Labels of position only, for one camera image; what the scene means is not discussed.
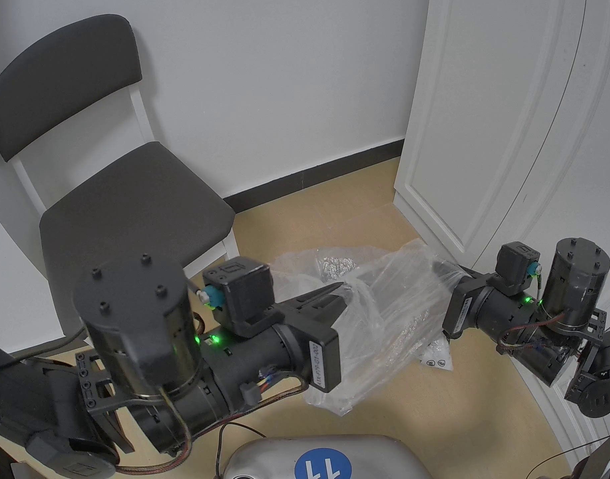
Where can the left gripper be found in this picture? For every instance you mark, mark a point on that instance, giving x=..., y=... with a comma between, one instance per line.
x=265, y=352

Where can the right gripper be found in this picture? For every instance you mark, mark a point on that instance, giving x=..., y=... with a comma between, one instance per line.
x=504, y=315

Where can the clear plastic bag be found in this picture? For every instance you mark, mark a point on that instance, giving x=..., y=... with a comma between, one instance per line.
x=384, y=287

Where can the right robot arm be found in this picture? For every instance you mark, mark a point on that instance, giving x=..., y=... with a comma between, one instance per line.
x=577, y=282

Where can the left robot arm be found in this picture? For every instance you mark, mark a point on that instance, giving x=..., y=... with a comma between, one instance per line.
x=130, y=317

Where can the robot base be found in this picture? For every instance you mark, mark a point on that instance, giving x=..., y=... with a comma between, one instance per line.
x=285, y=459

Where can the white printed wrapper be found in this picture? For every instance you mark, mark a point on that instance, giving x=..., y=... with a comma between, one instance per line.
x=437, y=360

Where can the white wardrobe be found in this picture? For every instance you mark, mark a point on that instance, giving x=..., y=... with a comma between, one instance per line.
x=484, y=117

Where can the grey padded white chair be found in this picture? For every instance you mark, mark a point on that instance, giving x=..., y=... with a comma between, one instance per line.
x=135, y=207

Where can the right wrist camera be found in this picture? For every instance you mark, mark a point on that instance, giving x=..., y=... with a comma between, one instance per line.
x=514, y=265

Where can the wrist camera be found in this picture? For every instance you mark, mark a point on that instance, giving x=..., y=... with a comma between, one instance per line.
x=245, y=287
x=514, y=265

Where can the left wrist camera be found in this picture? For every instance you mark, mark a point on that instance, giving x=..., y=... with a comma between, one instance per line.
x=245, y=287

